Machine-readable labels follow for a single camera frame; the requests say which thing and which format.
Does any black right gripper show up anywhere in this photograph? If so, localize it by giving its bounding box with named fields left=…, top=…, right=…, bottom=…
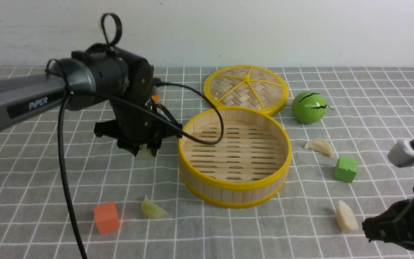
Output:
left=362, top=187, right=414, bottom=251

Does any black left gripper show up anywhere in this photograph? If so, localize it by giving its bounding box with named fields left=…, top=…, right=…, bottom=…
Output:
left=94, top=97, right=182, bottom=157

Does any pale green dumpling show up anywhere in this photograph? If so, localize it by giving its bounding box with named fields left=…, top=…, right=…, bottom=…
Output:
left=135, top=144, right=155, bottom=160
left=140, top=195, right=168, bottom=219

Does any white dumpling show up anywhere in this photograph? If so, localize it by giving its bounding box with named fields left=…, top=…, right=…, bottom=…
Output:
left=335, top=200, right=359, bottom=232
left=304, top=139, right=334, bottom=158

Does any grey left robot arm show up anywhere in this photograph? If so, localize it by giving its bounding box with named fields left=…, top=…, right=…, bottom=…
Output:
left=0, top=43, right=182, bottom=156

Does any bamboo steamer tray yellow rim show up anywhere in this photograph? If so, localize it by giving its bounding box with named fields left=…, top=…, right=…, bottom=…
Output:
left=178, top=106, right=292, bottom=208

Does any woven bamboo steamer lid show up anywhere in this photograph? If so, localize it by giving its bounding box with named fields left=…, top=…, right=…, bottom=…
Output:
left=203, top=64, right=289, bottom=116

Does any grey checkered tablecloth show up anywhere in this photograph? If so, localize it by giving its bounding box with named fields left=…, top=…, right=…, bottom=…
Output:
left=0, top=67, right=414, bottom=259

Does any green foam cube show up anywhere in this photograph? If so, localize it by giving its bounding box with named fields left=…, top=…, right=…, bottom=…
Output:
left=333, top=155, right=359, bottom=183

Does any orange foam cube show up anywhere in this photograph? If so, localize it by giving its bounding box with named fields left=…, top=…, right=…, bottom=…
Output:
left=93, top=201, right=120, bottom=235

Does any green toy melon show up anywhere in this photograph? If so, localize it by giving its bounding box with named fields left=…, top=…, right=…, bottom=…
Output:
left=291, top=91, right=334, bottom=124

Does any black cable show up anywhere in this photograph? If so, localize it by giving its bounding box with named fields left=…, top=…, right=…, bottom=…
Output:
left=45, top=13, right=225, bottom=259

